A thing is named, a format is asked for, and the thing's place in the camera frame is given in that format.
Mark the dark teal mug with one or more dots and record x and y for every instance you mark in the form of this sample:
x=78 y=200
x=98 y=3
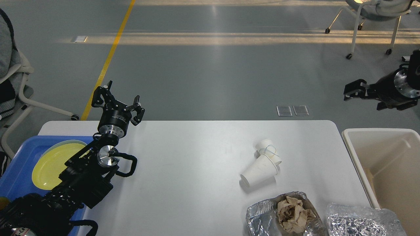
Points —
x=4 y=202

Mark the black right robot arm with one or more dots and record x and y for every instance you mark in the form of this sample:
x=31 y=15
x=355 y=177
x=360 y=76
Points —
x=413 y=66

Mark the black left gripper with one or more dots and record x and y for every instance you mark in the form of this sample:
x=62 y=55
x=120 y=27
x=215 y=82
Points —
x=115 y=121

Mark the pale green plate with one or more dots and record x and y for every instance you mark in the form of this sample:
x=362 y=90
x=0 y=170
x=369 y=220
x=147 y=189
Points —
x=64 y=143

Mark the white office chair right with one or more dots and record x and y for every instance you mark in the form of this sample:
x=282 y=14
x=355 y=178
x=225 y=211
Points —
x=377 y=11

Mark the white office chair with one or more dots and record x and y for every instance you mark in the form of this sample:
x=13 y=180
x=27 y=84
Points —
x=377 y=11
x=15 y=105

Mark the yellow plate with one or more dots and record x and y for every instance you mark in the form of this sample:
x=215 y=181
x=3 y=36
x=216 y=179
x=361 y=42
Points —
x=45 y=174

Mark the white floor socket plate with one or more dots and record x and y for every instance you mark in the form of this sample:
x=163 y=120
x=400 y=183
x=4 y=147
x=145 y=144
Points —
x=80 y=38

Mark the blue plastic tray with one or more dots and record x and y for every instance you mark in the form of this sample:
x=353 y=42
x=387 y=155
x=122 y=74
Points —
x=19 y=164

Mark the small clear plastic lid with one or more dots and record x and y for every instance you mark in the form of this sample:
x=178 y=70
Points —
x=284 y=111
x=301 y=110

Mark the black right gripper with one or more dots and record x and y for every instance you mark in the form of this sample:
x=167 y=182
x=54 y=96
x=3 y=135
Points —
x=399 y=90

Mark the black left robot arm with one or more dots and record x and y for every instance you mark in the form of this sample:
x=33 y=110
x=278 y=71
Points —
x=86 y=180

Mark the aluminium foil sheet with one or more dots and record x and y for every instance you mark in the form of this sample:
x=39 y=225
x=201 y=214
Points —
x=262 y=218
x=347 y=220

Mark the white plastic bin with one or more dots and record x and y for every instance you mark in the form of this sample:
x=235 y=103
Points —
x=387 y=161

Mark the white office chair left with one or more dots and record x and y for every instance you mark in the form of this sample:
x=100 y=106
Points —
x=15 y=105

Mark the white paper cup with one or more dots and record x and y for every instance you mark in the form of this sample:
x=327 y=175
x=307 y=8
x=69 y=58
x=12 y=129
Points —
x=263 y=168

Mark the clear plastic cup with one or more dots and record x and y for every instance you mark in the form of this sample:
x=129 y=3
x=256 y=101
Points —
x=267 y=148

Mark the crumpled brown paper napkin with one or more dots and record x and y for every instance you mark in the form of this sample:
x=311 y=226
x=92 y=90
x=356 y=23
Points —
x=292 y=215

